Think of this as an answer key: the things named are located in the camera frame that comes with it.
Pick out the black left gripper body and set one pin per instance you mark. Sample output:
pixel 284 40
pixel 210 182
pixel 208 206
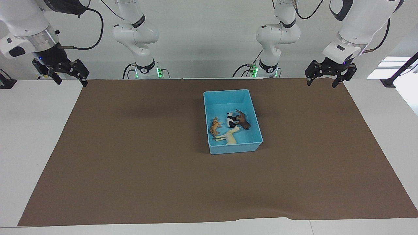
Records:
pixel 331 65

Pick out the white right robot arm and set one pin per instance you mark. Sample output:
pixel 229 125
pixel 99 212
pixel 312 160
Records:
pixel 26 23

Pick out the light blue storage box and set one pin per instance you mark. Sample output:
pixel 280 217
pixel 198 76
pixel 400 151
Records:
pixel 251 143

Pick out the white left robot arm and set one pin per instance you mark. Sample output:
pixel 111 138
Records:
pixel 281 36

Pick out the orange tiger toy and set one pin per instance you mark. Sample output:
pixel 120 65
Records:
pixel 215 126

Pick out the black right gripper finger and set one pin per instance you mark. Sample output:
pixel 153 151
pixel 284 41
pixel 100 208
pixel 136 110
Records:
pixel 80 71
pixel 56 76

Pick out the brown table mat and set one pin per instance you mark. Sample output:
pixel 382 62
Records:
pixel 196 189

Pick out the black stand clamp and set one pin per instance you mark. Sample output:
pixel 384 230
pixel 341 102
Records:
pixel 6 81

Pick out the black stand pole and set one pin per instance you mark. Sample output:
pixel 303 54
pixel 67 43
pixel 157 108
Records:
pixel 400 70

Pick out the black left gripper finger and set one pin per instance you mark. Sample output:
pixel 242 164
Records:
pixel 312 75
pixel 341 78

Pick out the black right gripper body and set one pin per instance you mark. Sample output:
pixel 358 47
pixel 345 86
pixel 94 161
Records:
pixel 52 58

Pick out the black and white panda toy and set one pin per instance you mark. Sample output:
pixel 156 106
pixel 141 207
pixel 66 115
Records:
pixel 231 121

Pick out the brown lion toy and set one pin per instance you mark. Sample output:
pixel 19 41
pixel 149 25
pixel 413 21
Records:
pixel 243 121

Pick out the cream horse toy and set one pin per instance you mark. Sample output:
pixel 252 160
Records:
pixel 231 137

